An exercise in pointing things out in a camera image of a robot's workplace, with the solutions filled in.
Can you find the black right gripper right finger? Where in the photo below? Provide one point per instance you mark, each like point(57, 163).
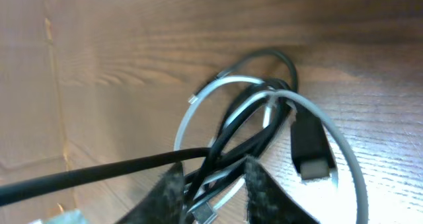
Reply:
point(267, 201)

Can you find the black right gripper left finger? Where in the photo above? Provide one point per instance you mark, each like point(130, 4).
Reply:
point(164, 202)

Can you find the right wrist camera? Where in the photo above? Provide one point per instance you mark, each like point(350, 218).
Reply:
point(68, 217)

